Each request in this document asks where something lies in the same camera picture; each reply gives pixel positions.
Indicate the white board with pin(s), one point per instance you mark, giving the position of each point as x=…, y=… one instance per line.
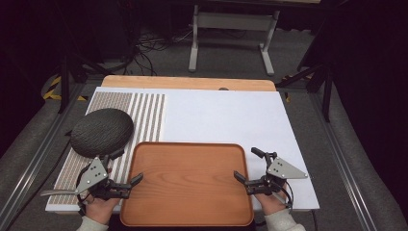
x=224, y=118

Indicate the black tripod stand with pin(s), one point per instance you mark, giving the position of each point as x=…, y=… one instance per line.
x=326, y=93
x=64, y=83

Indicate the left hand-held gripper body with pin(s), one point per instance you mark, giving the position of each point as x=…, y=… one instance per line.
x=93, y=174

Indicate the yellow black hazard tape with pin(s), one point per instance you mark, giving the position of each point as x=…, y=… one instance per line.
x=286, y=96
x=53, y=91

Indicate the brown striped placemat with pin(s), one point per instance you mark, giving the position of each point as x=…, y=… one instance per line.
x=146, y=115

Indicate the dark grey knitted oval cushion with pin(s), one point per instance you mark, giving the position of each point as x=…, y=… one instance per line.
x=101, y=131

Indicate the person's right hand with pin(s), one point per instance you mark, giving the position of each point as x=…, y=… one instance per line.
x=272, y=202

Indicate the aluminium floor rail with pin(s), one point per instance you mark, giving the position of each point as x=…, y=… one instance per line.
x=35, y=154
x=343, y=160

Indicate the brown wooden tray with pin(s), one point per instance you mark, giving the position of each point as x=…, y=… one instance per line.
x=187, y=186

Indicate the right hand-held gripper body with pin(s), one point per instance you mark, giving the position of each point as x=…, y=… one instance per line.
x=282, y=170

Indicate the grey metal stand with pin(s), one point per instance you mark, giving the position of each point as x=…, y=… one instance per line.
x=234, y=20

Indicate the person's left hand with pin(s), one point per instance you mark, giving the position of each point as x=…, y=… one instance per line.
x=100, y=210

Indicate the light wooden table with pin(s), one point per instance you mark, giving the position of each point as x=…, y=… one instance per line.
x=179, y=82

